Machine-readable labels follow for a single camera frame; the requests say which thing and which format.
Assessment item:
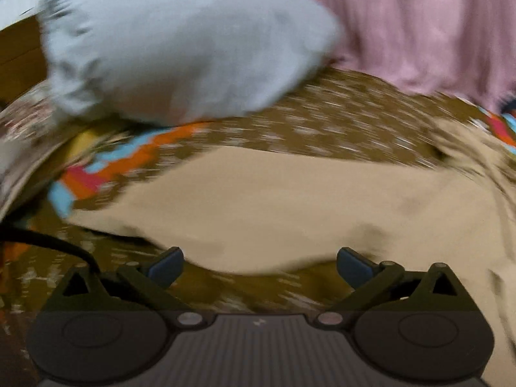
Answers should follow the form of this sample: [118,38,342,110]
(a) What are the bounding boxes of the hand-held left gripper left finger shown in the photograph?
[49,247,206,327]

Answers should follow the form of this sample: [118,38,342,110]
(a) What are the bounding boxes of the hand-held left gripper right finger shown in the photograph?
[316,247,471,327]

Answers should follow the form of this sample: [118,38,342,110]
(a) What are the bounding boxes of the beige t-shirt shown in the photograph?
[66,123,516,387]

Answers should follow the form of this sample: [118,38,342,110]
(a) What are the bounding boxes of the brown printed bedsheet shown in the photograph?
[0,66,516,331]

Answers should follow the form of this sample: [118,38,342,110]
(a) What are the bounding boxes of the floral patterned cushion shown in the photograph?
[0,84,83,220]

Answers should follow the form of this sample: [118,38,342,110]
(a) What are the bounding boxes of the light blue pillow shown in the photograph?
[38,0,347,125]

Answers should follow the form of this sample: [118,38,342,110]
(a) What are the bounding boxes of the pink curtain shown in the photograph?
[306,0,516,115]

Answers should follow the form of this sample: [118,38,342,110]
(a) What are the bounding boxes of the wooden headboard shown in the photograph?
[0,16,51,103]

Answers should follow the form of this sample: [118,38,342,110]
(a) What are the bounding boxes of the black cable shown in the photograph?
[0,226,101,277]

